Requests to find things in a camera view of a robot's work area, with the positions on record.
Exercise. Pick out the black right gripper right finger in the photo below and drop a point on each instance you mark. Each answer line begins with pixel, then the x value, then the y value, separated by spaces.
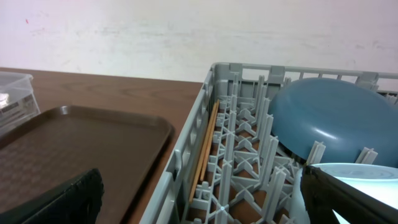
pixel 339 199

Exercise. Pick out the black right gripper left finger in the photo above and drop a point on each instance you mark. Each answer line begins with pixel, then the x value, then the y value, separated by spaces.
pixel 77 200

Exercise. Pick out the light blue bowl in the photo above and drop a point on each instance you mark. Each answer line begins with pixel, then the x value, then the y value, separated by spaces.
pixel 373 183

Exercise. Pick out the wooden chopstick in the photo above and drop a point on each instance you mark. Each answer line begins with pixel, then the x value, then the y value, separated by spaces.
pixel 203 150
pixel 209 141

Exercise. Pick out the grey dishwasher rack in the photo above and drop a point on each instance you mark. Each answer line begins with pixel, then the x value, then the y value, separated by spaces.
pixel 250 176

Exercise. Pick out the brown serving tray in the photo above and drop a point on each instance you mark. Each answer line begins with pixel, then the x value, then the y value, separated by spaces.
pixel 65 141

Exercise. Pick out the clear plastic bin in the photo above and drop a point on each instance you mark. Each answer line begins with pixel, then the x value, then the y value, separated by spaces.
pixel 18 103

